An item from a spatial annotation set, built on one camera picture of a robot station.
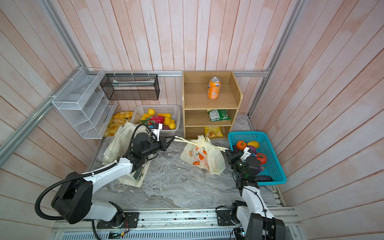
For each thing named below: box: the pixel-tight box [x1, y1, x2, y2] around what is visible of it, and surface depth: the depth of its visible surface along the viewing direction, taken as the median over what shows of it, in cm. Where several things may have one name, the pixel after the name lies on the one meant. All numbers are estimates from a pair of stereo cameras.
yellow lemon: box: [148, 108, 156, 116], surface depth 116 cm
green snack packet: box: [207, 109, 231, 122], surface depth 95 cm
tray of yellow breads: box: [103, 111, 134, 137], surface depth 112 cm
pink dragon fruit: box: [140, 115, 165, 125], surface depth 108 cm
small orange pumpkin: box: [236, 140, 247, 151], surface depth 98 cm
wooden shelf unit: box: [182, 71, 243, 140], surface depth 93 cm
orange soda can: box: [207, 76, 221, 100], surface depth 80 cm
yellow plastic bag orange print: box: [174, 135, 230, 176], surface depth 83 cm
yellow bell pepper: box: [247, 141, 260, 149], surface depth 100 cm
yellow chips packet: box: [204, 126, 224, 139], surface depth 106 cm
